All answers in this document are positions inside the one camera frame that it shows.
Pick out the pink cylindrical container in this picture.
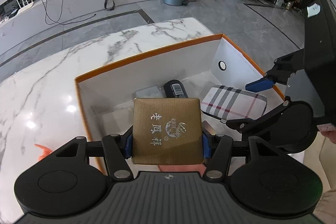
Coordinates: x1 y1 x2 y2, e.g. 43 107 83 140
158 164 206 176

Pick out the plaid zip case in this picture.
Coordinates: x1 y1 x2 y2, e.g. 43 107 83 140
201 85 267 123

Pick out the brown gift box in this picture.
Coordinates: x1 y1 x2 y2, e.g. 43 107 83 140
132 98 203 165

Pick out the silver rectangular box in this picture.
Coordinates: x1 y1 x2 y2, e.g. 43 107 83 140
135 86 166 98

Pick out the black bottle with barcode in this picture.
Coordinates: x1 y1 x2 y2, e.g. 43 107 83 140
163 80 188 98

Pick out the person's right hand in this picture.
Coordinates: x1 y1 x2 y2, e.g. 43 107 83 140
321 131 336 144

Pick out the orange storage box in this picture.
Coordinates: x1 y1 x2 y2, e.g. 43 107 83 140
75 35 284 176

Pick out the pink spray bottle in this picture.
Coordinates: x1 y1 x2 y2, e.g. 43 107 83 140
34 144 53 161

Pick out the white wifi router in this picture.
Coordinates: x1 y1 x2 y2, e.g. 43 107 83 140
16 0 34 14

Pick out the black power cable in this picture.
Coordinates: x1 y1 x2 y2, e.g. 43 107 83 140
39 0 97 27

